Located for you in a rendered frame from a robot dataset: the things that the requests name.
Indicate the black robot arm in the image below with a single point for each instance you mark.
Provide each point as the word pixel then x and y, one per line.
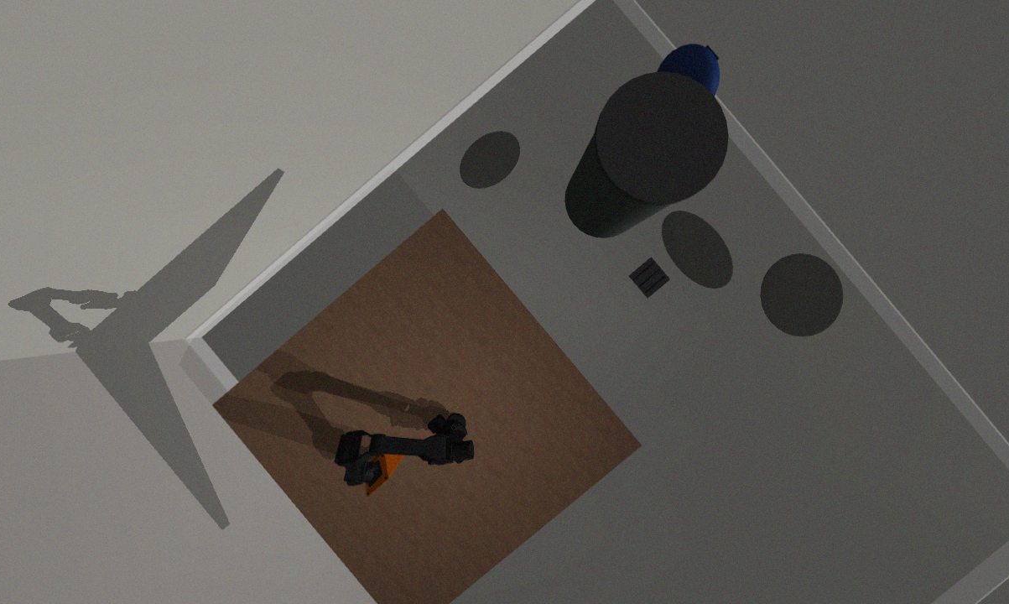
pixel 435 450

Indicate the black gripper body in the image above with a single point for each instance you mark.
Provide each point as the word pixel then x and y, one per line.
pixel 437 425

